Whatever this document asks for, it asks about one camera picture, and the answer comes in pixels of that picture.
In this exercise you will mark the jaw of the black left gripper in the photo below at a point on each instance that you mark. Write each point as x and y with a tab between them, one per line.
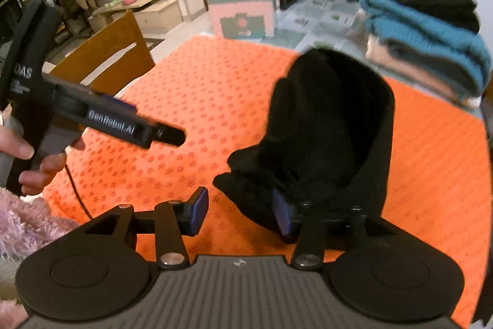
171	135

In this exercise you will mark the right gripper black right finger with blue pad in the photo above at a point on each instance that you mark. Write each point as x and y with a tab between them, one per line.
314	229

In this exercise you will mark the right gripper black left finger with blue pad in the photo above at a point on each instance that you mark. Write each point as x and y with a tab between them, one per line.
169	222

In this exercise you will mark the person's left hand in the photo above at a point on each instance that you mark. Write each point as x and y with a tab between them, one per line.
28	165

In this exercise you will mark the orange patterned table mat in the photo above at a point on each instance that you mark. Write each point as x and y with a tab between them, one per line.
219	91

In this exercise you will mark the wooden chair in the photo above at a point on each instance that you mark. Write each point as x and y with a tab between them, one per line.
121	39

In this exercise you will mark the pink fluffy sleeve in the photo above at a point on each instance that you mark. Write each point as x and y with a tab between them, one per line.
27	225

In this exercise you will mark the wooden bench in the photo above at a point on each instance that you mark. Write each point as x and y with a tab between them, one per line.
151	15

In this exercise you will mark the lower pink green cardboard box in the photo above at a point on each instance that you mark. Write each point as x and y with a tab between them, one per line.
242	18

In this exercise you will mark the light patterned tablecloth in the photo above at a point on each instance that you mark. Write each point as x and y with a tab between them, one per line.
335	24

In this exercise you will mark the folded beige garment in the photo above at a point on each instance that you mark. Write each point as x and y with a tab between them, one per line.
378	54

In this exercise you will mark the folded teal knit sweater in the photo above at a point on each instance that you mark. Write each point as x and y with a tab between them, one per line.
453	54

